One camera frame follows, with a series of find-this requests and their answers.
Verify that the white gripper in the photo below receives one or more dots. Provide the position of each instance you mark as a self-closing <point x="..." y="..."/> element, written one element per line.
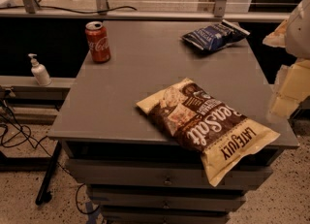
<point x="299" y="32"/>

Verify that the blue chip bag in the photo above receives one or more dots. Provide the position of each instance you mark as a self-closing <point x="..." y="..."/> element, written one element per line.
<point x="216" y="36"/>

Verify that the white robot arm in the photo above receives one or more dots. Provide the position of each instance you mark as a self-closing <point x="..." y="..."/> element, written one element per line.
<point x="297" y="36"/>

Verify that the brown Late July chip bag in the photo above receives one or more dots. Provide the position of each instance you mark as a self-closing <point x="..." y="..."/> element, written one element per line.
<point x="198" y="121"/>

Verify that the red coke can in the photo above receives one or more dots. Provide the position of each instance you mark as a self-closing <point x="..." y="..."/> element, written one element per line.
<point x="97" y="39"/>

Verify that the grey drawer cabinet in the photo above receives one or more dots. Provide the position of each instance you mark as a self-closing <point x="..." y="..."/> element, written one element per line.
<point x="164" y="135"/>

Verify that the white pump soap bottle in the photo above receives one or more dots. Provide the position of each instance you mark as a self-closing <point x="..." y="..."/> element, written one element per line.
<point x="39" y="71"/>

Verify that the black table leg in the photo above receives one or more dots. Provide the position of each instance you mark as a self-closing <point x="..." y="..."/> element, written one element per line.
<point x="44" y="196"/>

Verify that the metal window frame rail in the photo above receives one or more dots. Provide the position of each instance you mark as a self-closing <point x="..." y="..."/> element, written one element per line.
<point x="142" y="11"/>

